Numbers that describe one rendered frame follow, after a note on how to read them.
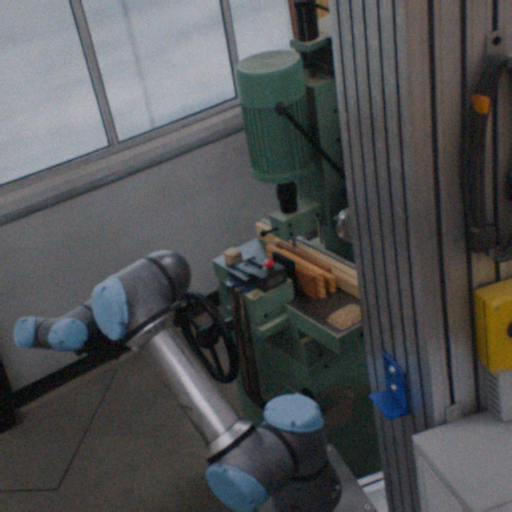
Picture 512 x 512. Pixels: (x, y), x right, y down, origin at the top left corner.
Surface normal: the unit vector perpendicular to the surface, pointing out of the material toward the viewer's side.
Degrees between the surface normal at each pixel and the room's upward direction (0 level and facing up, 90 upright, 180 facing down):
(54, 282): 90
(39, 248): 90
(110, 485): 0
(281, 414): 8
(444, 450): 0
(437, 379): 90
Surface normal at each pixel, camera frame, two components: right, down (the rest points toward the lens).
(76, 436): -0.15, -0.86
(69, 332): 0.63, -0.01
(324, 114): 0.58, 0.33
